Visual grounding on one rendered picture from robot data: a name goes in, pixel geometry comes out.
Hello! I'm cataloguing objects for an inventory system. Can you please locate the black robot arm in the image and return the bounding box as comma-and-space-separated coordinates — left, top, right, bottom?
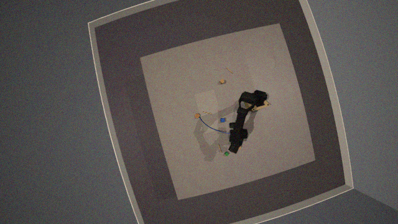
228, 90, 267, 153

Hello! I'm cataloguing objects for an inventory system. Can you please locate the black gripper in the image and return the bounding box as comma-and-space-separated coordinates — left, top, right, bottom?
229, 123, 235, 134

